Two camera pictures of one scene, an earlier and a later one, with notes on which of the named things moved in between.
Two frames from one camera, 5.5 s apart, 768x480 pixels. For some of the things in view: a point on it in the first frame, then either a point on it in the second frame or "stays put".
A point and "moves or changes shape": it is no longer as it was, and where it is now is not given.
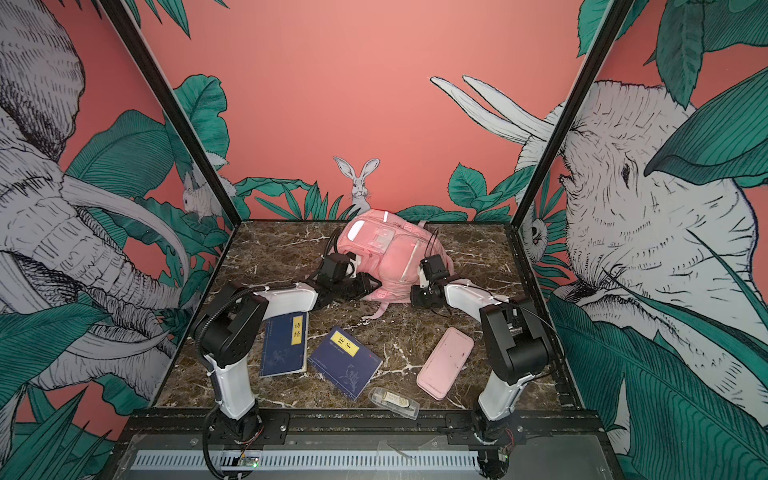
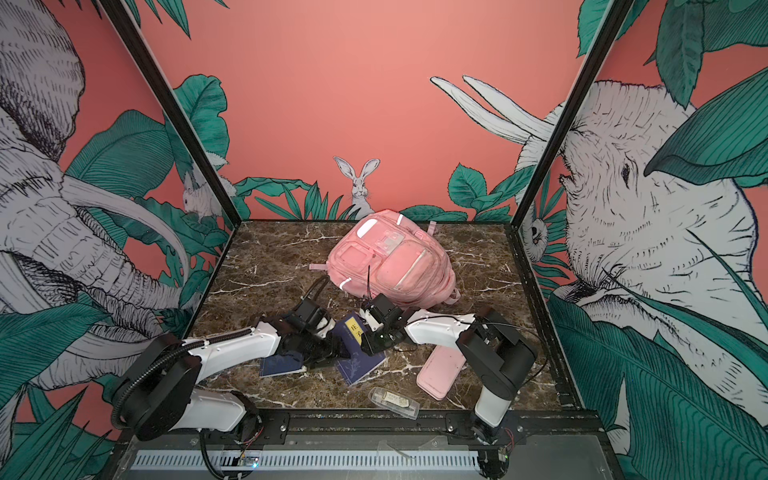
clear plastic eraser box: (394, 402) stays put
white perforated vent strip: (311, 459) stays put
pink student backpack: (389, 249) stays put
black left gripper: (365, 286) → (334, 350)
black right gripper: (417, 298) → (370, 344)
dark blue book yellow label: (346, 362) moves or changes shape
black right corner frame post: (619, 14) stays put
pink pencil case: (444, 364) stays put
